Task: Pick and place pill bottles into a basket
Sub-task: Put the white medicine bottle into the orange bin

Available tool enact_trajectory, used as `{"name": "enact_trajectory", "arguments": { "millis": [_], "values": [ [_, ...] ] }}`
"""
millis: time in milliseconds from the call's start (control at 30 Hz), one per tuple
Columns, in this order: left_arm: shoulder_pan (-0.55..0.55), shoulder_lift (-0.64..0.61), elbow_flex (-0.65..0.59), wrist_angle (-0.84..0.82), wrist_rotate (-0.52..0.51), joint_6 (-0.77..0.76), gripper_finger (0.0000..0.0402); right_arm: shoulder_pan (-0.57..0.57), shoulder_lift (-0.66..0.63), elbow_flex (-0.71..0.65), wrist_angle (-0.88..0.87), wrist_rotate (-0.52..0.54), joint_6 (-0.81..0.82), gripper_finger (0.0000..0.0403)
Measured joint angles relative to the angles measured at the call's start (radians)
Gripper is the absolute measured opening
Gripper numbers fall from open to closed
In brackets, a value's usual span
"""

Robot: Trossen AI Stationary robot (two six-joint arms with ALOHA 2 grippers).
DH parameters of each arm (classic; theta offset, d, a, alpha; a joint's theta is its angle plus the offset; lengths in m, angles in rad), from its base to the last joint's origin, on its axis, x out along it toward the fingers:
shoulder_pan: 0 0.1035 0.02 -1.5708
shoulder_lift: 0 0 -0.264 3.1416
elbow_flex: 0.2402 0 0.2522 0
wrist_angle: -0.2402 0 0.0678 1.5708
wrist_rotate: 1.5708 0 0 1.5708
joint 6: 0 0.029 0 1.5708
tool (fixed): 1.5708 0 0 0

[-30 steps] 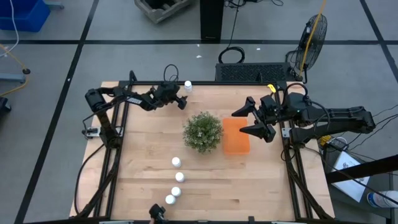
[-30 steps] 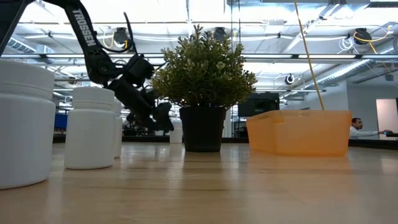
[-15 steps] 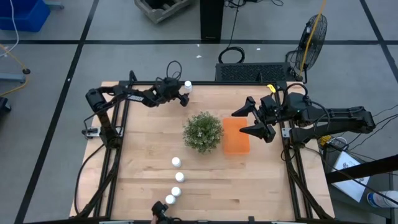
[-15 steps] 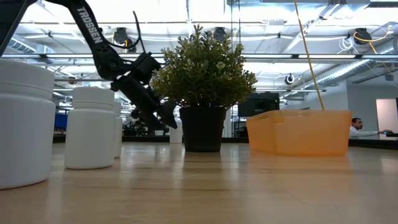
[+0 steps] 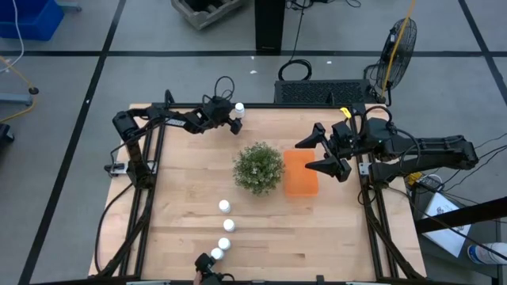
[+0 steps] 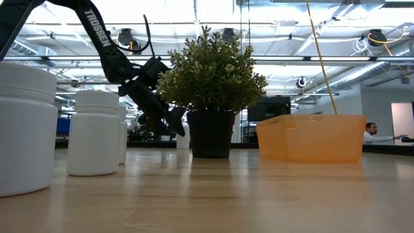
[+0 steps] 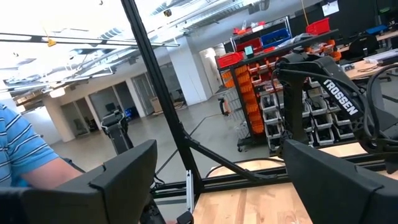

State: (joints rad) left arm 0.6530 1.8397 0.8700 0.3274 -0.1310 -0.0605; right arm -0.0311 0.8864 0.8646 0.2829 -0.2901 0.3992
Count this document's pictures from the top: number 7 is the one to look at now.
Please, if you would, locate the silver frame bracket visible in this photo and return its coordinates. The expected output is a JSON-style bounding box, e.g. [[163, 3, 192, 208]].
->
[[185, 169, 195, 214]]

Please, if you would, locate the white screen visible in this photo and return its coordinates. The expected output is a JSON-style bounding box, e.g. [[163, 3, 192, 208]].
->
[[321, 0, 340, 17]]

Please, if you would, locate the black diagonal frame brace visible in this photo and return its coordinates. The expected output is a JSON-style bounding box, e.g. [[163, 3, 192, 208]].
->
[[183, 133, 278, 182]]

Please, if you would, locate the cardboard box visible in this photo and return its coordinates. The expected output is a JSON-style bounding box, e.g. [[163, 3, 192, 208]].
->
[[149, 96, 163, 114]]

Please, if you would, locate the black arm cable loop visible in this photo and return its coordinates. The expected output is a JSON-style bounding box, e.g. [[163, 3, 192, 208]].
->
[[366, 63, 398, 142]]

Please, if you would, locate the orange small bins column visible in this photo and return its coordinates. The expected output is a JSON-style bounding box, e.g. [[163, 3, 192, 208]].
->
[[222, 64, 266, 135]]

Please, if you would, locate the black machine on pedestal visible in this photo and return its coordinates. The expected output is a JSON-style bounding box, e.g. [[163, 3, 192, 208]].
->
[[100, 110, 135, 156]]

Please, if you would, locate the blue flat case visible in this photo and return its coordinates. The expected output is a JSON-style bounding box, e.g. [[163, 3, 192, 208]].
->
[[366, 24, 389, 35]]

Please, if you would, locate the red plastic bin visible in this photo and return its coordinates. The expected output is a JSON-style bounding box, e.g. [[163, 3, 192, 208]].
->
[[235, 37, 263, 52], [216, 52, 245, 69], [305, 17, 331, 36]]

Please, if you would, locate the black overhead rail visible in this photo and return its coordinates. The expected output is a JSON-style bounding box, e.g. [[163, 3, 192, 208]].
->
[[0, 32, 181, 49]]

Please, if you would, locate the black wheeled parts rack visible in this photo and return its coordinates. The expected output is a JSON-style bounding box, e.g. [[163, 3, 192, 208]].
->
[[217, 29, 369, 154]]

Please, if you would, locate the black office chair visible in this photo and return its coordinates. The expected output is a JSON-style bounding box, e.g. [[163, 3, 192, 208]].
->
[[347, 33, 381, 60]]

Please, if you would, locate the chrome wire shelf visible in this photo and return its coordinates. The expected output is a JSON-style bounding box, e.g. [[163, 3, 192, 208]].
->
[[229, 16, 294, 54]]

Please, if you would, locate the thin yellow hanging cord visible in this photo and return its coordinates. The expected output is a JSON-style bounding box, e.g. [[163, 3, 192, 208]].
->
[[300, 0, 310, 27]]

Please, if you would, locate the wooden desk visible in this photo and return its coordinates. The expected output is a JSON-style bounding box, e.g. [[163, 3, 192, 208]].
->
[[338, 30, 398, 81]]

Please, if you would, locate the person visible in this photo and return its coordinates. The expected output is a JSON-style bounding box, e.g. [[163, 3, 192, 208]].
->
[[0, 104, 85, 189]]

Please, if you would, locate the black aluminium frame post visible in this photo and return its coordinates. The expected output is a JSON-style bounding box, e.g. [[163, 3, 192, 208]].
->
[[120, 0, 205, 195]]

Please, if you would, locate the white parts bin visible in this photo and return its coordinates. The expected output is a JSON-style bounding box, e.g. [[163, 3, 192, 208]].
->
[[315, 128, 336, 146], [312, 113, 334, 130], [264, 123, 284, 140], [260, 93, 279, 113]]

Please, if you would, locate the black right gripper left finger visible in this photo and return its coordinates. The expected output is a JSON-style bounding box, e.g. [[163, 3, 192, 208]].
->
[[0, 139, 159, 224]]

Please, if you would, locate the black horizontal frame rail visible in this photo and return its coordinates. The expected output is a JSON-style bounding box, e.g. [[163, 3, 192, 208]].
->
[[150, 151, 398, 200]]

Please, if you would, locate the blue plastic bin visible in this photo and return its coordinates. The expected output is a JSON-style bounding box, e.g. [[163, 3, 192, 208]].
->
[[260, 28, 292, 49]]

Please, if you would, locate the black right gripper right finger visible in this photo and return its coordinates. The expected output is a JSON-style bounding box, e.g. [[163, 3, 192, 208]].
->
[[281, 139, 398, 224]]

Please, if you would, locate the wire cart with handle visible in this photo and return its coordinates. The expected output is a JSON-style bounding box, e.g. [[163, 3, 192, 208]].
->
[[218, 88, 250, 141]]

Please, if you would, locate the thin black table cable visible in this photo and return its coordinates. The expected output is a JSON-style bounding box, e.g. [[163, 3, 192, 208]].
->
[[205, 157, 285, 179]]

